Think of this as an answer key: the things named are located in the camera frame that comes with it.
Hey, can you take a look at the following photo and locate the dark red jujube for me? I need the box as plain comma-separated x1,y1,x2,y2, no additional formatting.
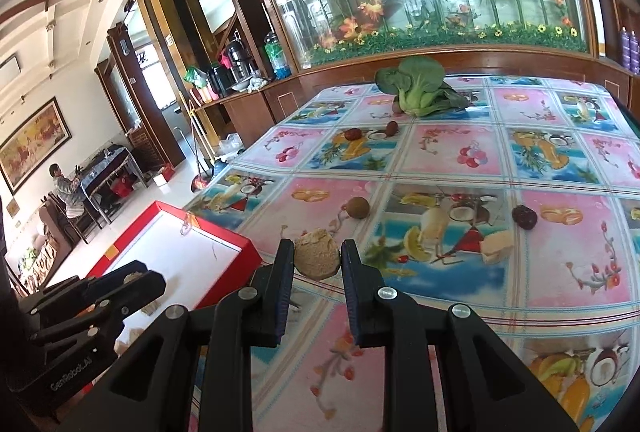
511,204,538,230

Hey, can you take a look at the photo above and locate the brown longan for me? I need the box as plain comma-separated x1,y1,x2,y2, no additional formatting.
344,197,371,219

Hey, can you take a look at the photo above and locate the red white shallow box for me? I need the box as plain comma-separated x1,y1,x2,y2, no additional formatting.
88,201,262,354

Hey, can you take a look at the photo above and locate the dark side table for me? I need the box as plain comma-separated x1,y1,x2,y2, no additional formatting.
79,147,146,224

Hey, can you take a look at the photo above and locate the seated person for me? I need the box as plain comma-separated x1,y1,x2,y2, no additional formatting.
49,163,86,219

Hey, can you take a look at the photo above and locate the broom and dustpan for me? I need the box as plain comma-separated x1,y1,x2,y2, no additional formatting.
188,101,215,191

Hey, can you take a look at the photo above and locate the fruit pattern tablecloth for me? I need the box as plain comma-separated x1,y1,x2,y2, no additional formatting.
188,75,639,431

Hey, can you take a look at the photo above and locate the wooden low cabinet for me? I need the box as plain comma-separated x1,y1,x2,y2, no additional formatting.
202,45,639,146

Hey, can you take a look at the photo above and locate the black thermos jug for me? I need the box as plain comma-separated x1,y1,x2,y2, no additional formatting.
226,40,255,82

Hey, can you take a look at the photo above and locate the red jujube near cabbage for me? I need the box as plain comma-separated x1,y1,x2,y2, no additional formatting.
385,121,399,137

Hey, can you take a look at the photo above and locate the green water bottle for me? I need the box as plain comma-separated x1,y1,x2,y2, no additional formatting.
264,31,292,80

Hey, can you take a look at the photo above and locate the red jujube far left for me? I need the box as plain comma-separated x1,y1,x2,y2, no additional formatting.
344,129,362,141

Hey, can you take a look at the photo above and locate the green bok choy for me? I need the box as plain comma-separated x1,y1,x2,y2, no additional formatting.
374,56,472,118

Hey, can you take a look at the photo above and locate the purple bottle pair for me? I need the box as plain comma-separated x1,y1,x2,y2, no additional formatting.
620,26,640,74

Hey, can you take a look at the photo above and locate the framed wall painting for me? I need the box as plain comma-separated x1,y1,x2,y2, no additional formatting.
0,97,72,195

